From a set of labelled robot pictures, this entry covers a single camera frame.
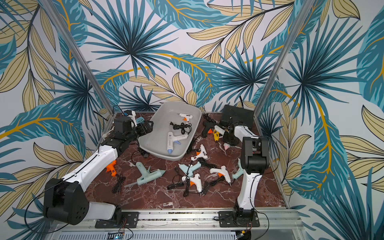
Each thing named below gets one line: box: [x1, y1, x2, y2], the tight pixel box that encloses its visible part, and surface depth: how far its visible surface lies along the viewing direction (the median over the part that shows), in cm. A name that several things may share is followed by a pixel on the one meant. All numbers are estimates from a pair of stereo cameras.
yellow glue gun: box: [213, 129, 220, 141], surface depth 105 cm
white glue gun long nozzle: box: [209, 165, 232, 187], surface depth 90 cm
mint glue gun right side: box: [232, 158, 244, 179], surface depth 90 cm
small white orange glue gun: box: [176, 113, 193, 124], surface depth 116 cm
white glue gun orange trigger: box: [182, 173, 202, 193], surface depth 86 cm
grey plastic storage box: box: [138, 101, 202, 161], surface depth 109 cm
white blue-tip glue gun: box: [167, 132, 188, 155], surface depth 102 cm
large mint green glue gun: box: [124, 161, 166, 188], surface depth 87 cm
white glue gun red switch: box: [191, 144, 209, 161], surface depth 97 cm
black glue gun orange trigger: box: [202, 121, 222, 138], surface depth 110 cm
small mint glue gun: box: [178, 161, 202, 177], surface depth 91 cm
